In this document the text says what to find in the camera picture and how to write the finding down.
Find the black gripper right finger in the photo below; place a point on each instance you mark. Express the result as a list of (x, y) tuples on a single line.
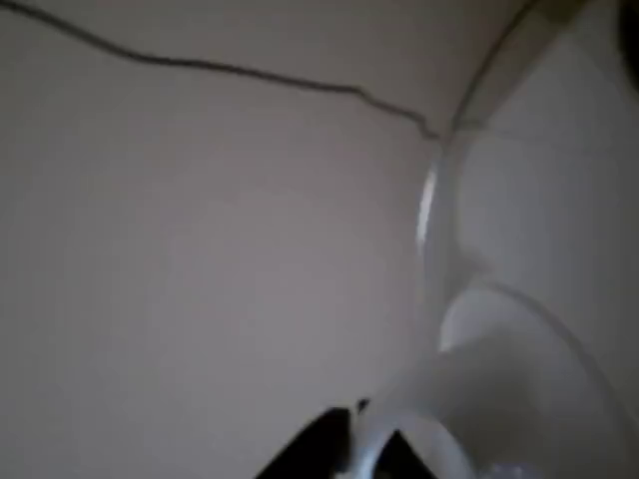
[(402, 461)]

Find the glass lid with white knob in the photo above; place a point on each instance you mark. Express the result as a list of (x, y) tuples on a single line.
[(524, 379)]

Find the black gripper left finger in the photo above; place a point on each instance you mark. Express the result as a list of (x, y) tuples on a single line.
[(314, 449)]

